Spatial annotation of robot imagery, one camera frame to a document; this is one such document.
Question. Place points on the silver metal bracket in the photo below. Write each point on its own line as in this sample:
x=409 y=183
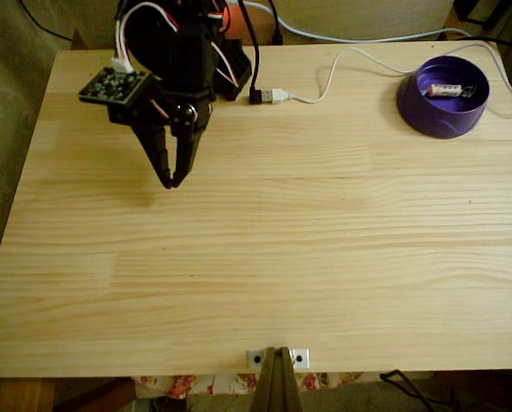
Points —
x=255 y=358

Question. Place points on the floral cloth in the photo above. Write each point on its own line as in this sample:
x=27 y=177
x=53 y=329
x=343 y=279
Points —
x=178 y=384

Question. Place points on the purple bowl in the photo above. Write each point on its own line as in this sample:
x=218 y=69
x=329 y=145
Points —
x=435 y=120

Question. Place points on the White Rabbit candy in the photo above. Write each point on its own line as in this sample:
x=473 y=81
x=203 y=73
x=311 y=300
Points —
x=446 y=90

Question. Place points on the dark brown wooden brace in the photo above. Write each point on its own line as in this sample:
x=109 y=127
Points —
x=97 y=395

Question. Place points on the green camera circuit board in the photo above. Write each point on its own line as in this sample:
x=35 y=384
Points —
x=110 y=86

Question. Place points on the light wooden table leg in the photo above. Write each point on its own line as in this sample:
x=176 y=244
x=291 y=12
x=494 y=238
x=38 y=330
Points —
x=24 y=397

